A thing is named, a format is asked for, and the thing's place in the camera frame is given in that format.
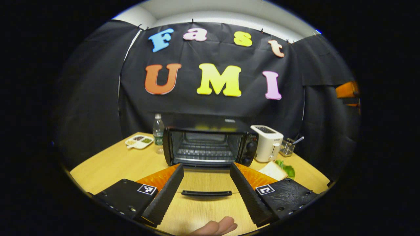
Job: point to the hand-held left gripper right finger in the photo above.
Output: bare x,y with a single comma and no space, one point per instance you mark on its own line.
247,196

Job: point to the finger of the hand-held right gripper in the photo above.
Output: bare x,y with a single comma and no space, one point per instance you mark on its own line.
347,90

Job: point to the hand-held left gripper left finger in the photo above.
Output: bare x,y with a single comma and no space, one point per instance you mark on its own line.
165,196

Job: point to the lettuce sandwich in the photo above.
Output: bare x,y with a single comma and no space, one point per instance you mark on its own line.
272,170

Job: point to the black electric oven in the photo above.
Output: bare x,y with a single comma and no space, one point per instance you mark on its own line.
210,147

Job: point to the white toaster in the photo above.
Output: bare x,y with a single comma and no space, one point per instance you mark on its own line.
267,144

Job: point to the white divided snack dish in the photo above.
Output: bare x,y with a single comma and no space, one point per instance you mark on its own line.
139,142

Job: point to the clear glass utensil cup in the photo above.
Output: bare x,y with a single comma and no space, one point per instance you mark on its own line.
287,149

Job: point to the clear plastic water bottle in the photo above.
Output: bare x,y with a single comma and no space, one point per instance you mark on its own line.
158,134

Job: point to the metal spoon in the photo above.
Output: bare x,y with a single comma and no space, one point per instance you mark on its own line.
298,140

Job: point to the black backdrop cloth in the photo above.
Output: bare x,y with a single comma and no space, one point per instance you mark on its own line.
98,82

